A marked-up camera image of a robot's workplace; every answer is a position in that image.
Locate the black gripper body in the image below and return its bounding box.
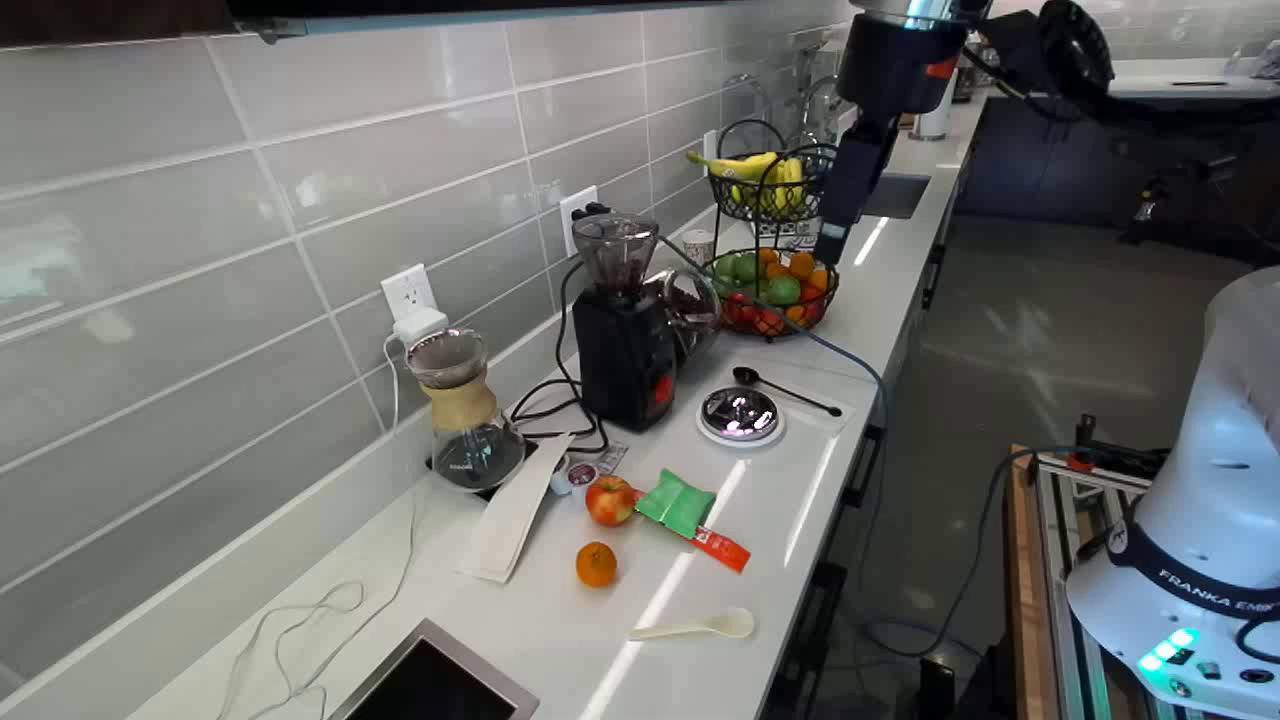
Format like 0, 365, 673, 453
824, 114, 901, 238

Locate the yellow banana with sticker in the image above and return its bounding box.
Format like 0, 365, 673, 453
683, 150, 778, 190

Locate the black recessed counter panel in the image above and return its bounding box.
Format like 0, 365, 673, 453
860, 172, 935, 224
329, 617, 544, 720

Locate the glass jar of coffee beans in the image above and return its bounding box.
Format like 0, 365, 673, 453
660, 266, 723, 360

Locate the black coffee grinder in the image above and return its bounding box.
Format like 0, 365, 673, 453
567, 199, 688, 438

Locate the green packet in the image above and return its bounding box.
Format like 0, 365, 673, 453
631, 467, 721, 546

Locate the orange-red packet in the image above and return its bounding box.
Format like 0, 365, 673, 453
688, 525, 756, 579

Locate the small red white packet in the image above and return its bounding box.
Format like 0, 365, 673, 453
562, 444, 631, 500

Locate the white table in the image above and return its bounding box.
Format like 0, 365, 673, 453
1100, 57, 1280, 110

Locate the white plastic spoon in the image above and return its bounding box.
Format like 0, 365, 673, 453
628, 606, 760, 648

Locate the white paper filter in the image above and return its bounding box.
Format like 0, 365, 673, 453
454, 434, 574, 590

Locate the black wire two-tier fruit basket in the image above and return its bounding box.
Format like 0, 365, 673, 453
698, 115, 843, 345

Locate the dark power cable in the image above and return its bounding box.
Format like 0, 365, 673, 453
794, 323, 1071, 665

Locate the black grinder power cord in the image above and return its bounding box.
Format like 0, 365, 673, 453
509, 199, 616, 462

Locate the aluminium robot stand frame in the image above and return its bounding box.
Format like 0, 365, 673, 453
1001, 412, 1167, 720

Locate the thin white cable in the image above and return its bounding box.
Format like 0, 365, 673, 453
206, 491, 427, 720

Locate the dark upper wall cabinet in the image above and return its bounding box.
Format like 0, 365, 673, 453
0, 0, 739, 53

